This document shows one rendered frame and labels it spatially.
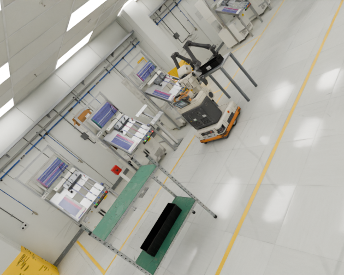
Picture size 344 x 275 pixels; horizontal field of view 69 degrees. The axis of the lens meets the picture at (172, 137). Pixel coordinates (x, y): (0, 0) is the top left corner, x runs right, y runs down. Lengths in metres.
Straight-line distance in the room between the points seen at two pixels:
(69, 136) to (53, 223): 2.02
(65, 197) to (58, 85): 3.05
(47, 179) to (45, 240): 2.02
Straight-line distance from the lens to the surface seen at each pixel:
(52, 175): 4.93
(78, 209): 4.65
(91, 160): 6.59
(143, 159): 5.23
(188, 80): 4.13
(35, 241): 6.57
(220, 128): 3.94
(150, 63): 6.02
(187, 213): 2.80
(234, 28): 8.13
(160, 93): 5.61
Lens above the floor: 1.80
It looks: 17 degrees down
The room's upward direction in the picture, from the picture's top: 46 degrees counter-clockwise
